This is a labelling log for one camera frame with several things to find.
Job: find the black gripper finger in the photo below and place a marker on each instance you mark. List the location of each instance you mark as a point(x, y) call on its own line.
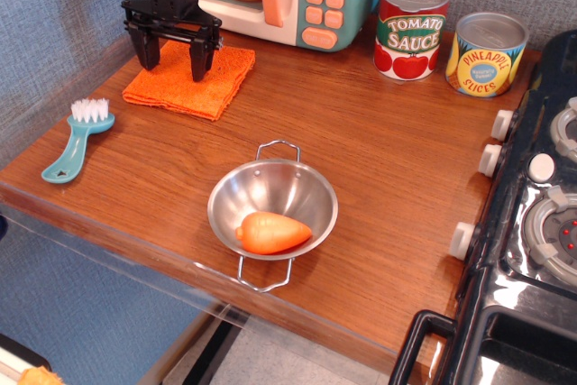
point(201, 52)
point(146, 45)

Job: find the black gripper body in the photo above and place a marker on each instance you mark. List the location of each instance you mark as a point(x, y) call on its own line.
point(174, 19)

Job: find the orange towel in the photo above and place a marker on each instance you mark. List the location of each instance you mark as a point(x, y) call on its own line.
point(170, 85)

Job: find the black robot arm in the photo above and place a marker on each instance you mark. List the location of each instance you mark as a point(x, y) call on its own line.
point(149, 21)

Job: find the teal dish brush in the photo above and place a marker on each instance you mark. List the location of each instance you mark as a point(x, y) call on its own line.
point(88, 116)

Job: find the orange toy carrot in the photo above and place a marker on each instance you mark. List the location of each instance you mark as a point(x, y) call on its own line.
point(267, 233)

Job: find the tomato sauce can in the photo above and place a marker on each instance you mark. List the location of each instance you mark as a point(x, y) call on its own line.
point(408, 37)

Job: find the pineapple slices can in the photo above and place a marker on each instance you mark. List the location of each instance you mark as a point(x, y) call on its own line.
point(486, 53)

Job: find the white stove knob middle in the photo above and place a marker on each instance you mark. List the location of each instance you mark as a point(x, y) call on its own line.
point(489, 159)

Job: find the white stove knob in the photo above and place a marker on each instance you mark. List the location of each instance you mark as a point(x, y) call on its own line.
point(501, 124)
point(489, 159)
point(461, 240)

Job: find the white stove knob rear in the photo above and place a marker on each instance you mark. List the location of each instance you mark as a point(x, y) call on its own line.
point(501, 124)

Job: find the white stove knob front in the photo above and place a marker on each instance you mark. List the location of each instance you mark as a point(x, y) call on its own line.
point(461, 240)

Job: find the orange fuzzy object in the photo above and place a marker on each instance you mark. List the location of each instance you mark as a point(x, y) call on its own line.
point(39, 376)

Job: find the black toy stove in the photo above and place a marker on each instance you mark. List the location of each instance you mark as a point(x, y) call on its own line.
point(515, 320)

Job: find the steel bowl with handles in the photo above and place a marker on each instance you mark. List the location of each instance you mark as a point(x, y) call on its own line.
point(276, 181)

